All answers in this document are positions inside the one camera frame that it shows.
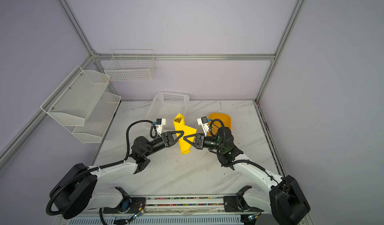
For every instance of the yellow plastic tray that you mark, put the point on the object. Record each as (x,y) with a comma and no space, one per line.
(226,119)

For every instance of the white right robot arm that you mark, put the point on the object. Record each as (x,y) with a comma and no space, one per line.
(270,189)

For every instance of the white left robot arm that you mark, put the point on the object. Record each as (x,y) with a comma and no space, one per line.
(88,188)

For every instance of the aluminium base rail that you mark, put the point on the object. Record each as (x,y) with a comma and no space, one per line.
(192,204)

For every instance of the white wire wall basket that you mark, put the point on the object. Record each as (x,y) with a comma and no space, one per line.
(131,65)

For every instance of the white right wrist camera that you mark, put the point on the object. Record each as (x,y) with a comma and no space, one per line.
(204,122)

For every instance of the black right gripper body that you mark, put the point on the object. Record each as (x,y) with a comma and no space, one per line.
(210,143)

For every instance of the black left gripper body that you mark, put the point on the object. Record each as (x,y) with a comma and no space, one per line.
(158,143)

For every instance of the white perforated plastic basket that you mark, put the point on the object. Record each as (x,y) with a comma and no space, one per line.
(167,105)

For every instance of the white mesh upper wall shelf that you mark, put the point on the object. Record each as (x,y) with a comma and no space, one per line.
(72,103)

